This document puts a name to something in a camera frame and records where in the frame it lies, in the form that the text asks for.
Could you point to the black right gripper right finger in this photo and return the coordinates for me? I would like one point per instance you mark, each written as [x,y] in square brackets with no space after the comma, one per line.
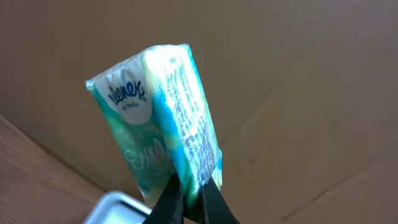
[215,209]

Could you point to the teal tissue pack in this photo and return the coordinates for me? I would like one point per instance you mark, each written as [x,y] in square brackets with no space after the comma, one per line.
[156,109]

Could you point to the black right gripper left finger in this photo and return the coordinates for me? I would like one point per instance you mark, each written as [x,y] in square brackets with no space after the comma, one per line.
[169,208]

